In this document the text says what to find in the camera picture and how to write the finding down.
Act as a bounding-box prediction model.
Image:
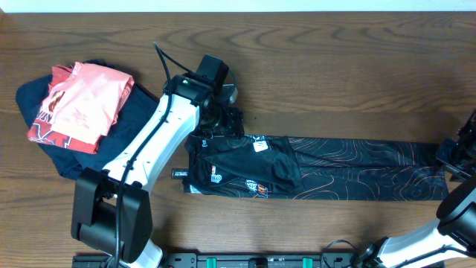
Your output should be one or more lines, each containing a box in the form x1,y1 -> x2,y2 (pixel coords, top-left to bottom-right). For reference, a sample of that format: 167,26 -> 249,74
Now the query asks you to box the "black printed cycling jersey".
171,135 -> 449,201

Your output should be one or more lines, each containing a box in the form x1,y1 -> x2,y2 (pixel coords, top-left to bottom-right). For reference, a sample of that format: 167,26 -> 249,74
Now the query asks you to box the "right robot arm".
350,114 -> 475,268

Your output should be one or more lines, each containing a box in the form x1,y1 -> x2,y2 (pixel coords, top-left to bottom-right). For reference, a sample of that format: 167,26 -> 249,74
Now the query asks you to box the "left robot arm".
71,74 -> 244,267

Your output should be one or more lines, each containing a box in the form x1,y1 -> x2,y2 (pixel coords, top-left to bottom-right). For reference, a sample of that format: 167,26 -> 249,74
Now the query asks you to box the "navy blue folded garment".
16,65 -> 158,180

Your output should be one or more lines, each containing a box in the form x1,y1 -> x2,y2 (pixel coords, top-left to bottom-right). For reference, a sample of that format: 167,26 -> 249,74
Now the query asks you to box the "red printed folded shirt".
28,62 -> 135,154

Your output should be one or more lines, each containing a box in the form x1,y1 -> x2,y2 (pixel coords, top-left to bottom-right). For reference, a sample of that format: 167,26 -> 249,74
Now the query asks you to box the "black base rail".
71,252 -> 365,268

